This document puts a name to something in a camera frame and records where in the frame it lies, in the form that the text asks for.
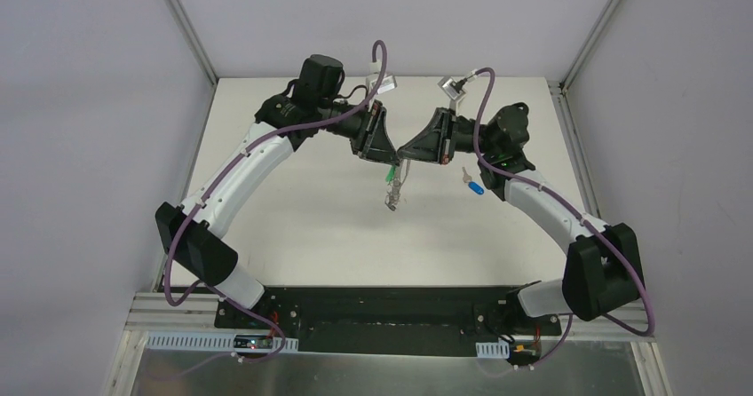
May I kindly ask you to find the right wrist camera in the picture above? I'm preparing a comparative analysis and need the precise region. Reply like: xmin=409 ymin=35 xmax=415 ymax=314
xmin=437 ymin=76 xmax=468 ymax=103

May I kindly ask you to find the green tagged key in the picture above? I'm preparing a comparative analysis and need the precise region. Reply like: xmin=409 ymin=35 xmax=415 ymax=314
xmin=384 ymin=165 xmax=396 ymax=183

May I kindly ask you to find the blue tagged key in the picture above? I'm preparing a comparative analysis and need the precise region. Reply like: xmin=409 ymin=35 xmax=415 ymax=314
xmin=462 ymin=167 xmax=485 ymax=195

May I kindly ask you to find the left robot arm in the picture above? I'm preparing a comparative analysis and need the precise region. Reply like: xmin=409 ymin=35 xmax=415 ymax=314
xmin=155 ymin=42 xmax=399 ymax=329

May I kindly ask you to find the aluminium frame rail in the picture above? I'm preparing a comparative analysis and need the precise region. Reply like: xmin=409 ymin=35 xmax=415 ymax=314
xmin=124 ymin=292 xmax=219 ymax=332

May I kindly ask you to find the keyring with keys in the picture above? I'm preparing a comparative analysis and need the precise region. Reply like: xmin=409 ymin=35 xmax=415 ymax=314
xmin=384 ymin=159 xmax=410 ymax=211

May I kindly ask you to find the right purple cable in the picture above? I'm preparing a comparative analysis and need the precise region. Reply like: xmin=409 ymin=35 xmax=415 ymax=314
xmin=461 ymin=67 xmax=657 ymax=371

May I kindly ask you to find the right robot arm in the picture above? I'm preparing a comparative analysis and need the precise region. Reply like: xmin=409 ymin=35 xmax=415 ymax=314
xmin=398 ymin=103 xmax=646 ymax=334

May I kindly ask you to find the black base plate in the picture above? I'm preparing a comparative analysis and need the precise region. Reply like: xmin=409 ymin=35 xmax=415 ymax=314
xmin=214 ymin=286 xmax=562 ymax=357

